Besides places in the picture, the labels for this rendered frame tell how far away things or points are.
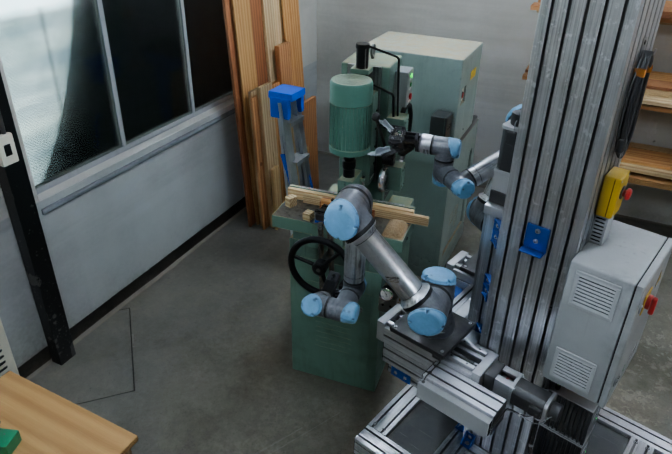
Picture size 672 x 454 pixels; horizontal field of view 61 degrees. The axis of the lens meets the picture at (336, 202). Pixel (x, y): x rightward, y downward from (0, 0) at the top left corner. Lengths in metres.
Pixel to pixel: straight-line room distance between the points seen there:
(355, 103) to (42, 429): 1.63
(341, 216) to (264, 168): 2.33
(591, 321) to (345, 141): 1.14
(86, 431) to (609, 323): 1.74
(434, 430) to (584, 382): 0.79
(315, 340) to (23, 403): 1.27
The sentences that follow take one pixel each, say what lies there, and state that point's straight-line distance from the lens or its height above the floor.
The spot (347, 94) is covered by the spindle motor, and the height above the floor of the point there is 1.47.
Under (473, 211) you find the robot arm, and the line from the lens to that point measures 2.47.
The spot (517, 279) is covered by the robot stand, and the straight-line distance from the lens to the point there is 2.01.
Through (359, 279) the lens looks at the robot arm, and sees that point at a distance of 2.06.
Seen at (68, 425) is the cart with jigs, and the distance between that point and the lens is 2.34.
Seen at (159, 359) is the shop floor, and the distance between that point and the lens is 3.25.
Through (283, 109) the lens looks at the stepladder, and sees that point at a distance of 3.32.
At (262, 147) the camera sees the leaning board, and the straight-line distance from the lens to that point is 3.95.
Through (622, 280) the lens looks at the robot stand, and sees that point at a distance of 1.82.
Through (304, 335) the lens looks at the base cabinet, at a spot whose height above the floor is 0.25.
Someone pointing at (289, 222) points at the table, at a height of 0.88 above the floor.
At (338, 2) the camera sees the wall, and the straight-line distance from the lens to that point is 4.94.
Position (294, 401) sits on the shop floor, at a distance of 2.95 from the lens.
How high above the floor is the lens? 2.19
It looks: 29 degrees down
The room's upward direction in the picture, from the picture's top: 1 degrees clockwise
